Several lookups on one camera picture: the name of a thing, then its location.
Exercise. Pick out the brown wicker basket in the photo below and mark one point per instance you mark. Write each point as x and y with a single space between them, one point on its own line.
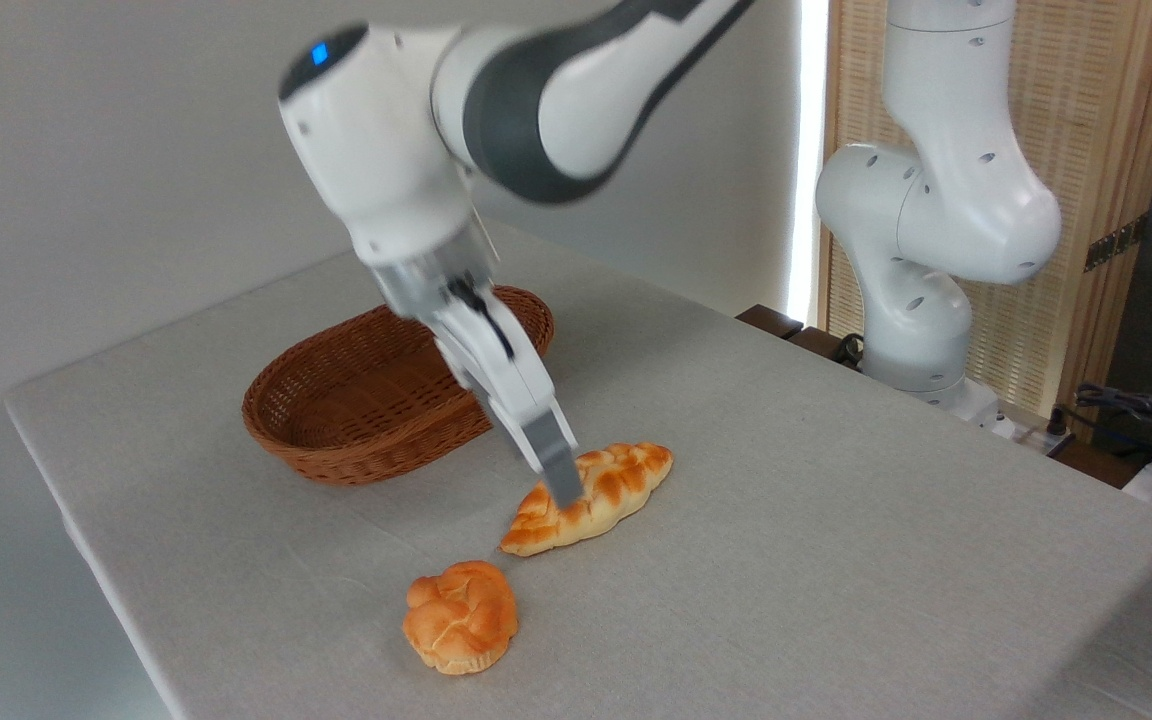
346 400

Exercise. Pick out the white power strip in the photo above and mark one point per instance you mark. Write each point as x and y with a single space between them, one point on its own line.
1031 432

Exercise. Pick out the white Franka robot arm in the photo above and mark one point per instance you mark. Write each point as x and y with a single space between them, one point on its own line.
956 200

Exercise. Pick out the long braided bread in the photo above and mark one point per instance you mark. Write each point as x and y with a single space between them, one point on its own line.
616 490

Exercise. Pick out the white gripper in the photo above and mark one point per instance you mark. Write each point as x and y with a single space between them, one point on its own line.
496 370

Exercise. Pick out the round knotted bread bun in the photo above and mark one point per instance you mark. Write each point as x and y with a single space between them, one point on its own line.
461 618

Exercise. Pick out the wooden slatted folding screen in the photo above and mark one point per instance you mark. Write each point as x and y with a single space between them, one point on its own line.
1106 120

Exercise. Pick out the grey tablecloth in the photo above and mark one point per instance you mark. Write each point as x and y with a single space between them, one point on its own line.
786 560

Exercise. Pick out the metal screen hinge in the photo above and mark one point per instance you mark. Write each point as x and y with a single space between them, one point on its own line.
1116 243

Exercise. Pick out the dark wooden mounting table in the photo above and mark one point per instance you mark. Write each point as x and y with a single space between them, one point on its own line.
776 322

